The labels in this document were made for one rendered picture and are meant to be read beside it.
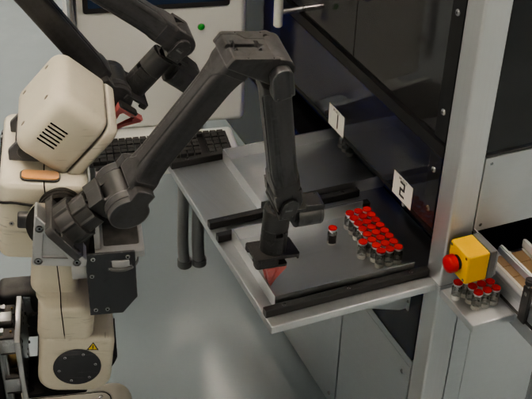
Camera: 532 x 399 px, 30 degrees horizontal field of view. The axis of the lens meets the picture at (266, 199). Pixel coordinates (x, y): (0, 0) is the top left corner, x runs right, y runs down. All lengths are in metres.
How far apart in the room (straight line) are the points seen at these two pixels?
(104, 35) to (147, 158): 1.05
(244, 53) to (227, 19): 1.15
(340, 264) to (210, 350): 1.14
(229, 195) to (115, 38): 0.59
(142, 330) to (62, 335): 1.24
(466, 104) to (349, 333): 0.97
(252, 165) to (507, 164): 0.75
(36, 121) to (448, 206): 0.86
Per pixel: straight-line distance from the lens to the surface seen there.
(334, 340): 2.88
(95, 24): 2.76
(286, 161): 1.90
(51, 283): 2.16
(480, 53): 1.95
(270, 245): 2.08
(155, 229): 3.87
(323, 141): 2.72
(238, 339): 3.37
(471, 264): 2.11
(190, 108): 1.71
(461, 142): 2.04
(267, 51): 1.69
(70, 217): 1.84
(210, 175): 2.56
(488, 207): 2.18
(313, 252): 2.30
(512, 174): 2.17
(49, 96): 1.90
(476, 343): 2.45
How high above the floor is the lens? 2.27
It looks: 34 degrees down
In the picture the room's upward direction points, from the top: 2 degrees clockwise
